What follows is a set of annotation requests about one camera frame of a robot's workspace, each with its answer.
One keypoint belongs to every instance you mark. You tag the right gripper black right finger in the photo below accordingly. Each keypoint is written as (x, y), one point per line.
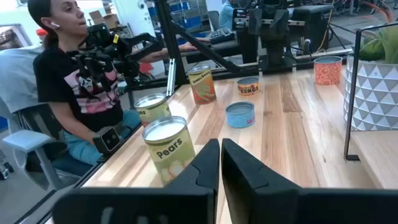
(264, 199)

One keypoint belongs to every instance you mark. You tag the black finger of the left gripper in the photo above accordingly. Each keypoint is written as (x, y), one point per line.
(255, 21)
(279, 21)

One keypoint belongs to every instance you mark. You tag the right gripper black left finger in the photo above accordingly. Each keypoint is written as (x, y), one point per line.
(186, 202)

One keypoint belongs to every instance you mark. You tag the orange circle-patterned can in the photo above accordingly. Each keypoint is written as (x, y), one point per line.
(328, 73)

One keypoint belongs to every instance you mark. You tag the Green Beans labelled tin can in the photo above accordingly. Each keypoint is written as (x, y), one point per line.
(202, 85)

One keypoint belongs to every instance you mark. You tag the yellow-green labelled tin can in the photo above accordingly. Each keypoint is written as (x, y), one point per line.
(152, 107)

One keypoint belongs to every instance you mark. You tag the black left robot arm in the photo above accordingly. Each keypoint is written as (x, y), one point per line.
(273, 49)

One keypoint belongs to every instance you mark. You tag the person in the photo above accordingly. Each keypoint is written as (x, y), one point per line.
(226, 14)
(56, 81)

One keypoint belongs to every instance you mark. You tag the black keyboard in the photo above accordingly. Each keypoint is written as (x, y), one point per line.
(221, 35)

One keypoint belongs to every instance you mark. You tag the grey office chair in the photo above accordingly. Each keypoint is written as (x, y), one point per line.
(213, 20)
(18, 81)

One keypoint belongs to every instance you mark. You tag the dark grey desk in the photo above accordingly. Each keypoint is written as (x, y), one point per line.
(217, 49)

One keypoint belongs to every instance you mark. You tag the blue storage rack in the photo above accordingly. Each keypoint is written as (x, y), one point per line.
(189, 21)

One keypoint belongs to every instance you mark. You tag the Pears labelled tin can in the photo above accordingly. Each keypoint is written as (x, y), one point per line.
(169, 149)

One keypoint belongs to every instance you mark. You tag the small Rings labelled can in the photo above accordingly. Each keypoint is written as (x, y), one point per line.
(248, 87)

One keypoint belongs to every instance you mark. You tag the small blue can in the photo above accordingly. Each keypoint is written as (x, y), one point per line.
(240, 116)

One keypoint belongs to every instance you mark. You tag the succulent in white geometric pot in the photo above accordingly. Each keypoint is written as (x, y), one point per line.
(376, 93)

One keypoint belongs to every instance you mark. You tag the cardboard box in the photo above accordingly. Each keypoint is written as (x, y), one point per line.
(96, 17)
(111, 21)

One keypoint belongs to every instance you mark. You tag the white earbud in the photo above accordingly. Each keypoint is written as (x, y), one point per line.
(55, 24)

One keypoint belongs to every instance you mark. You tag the red capped object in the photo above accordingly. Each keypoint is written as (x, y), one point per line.
(41, 33)

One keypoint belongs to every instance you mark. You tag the black aluminium table frame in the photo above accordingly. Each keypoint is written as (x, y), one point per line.
(168, 37)

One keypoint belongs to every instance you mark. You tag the black depth camera box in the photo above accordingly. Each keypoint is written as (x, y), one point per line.
(107, 139)

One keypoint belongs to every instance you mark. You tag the black metal frame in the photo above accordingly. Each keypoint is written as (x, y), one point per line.
(353, 93)

